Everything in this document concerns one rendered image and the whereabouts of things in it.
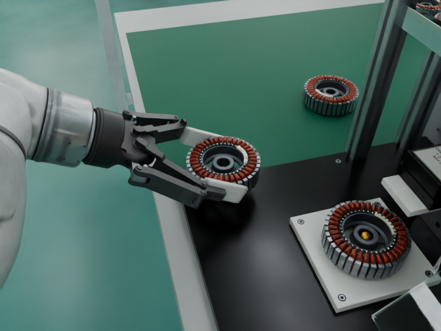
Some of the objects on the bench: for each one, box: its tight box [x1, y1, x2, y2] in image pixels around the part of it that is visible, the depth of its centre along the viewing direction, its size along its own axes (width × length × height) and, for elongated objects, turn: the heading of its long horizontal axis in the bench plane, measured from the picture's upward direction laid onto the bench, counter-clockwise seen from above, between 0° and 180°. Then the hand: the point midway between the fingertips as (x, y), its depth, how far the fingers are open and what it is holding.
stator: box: [303, 75, 359, 116], centre depth 87 cm, size 11×11×4 cm
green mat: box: [126, 2, 428, 171], centre depth 101 cm, size 94×61×1 cm, turn 106°
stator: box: [321, 200, 411, 280], centre depth 56 cm, size 11×11×4 cm
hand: (220, 165), depth 63 cm, fingers closed on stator, 11 cm apart
